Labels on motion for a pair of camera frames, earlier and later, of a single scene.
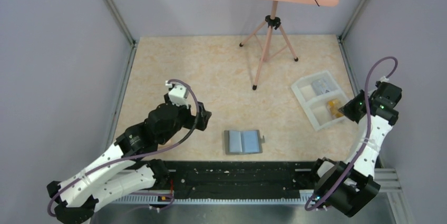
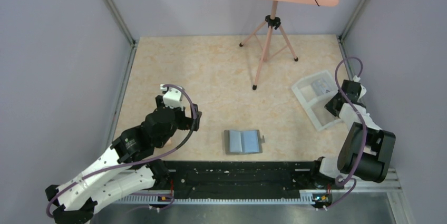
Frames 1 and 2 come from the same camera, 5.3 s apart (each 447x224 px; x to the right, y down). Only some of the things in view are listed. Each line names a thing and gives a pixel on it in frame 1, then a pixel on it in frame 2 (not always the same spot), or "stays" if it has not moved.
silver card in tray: (321, 86) stays
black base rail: (230, 182) stays
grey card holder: (243, 142) stays
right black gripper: (347, 110) to (329, 105)
